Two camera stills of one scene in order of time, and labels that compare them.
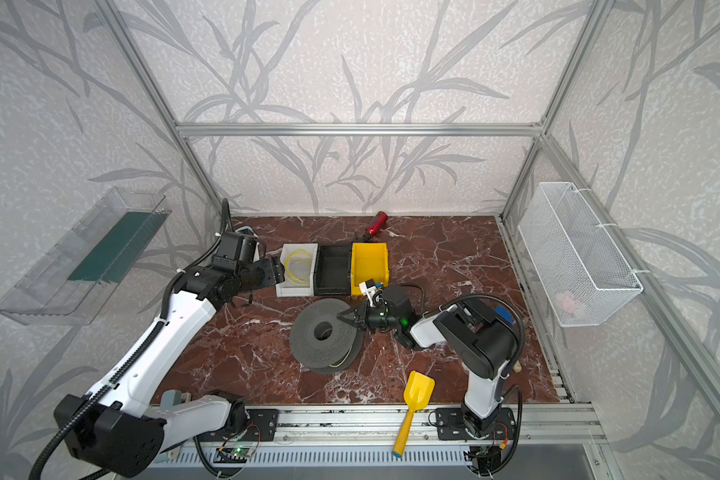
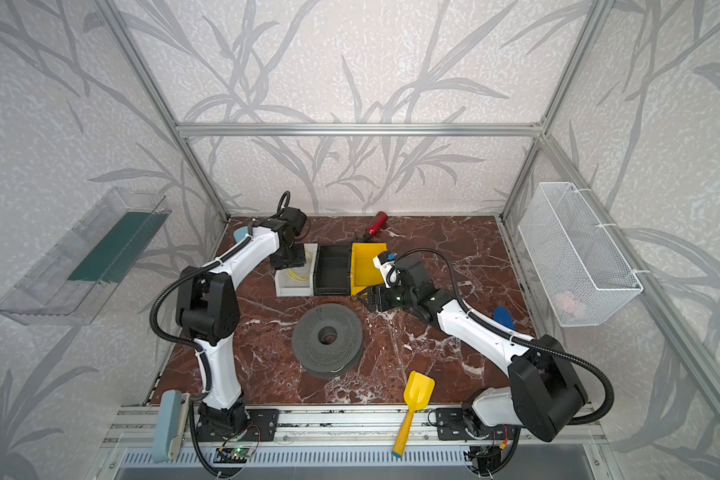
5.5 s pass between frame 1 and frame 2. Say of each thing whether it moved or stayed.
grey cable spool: stayed
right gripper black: moved
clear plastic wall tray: stayed
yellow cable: stayed
